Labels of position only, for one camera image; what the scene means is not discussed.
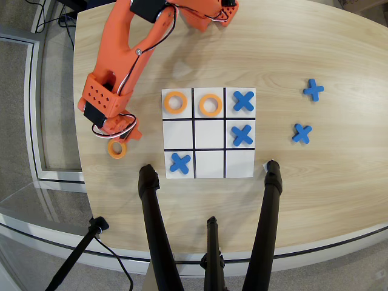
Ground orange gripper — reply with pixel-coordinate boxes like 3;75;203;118
82;102;142;144

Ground blue foam cross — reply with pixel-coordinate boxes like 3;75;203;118
230;124;254;147
292;123;313;144
169;152;192;176
303;78;325;102
232;90;255;112

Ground white tic-tac-toe board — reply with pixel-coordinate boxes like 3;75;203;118
161;87;257;179

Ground thick black tripod leg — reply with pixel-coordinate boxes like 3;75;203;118
241;159;284;291
138;164;185;291

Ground black stand pole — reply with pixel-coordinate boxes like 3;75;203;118
44;216;110;291

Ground thin black tripod leg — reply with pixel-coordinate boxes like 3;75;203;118
199;215;227;291

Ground orange foam ring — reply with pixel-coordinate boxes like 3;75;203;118
199;93;224;117
107;138;128;159
163;91;188;115

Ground white floor frame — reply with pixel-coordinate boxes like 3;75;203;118
0;33;87;184

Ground black floor cables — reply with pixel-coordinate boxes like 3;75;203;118
30;0;77;51

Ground black stand cable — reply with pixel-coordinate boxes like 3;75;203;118
93;235;135;291

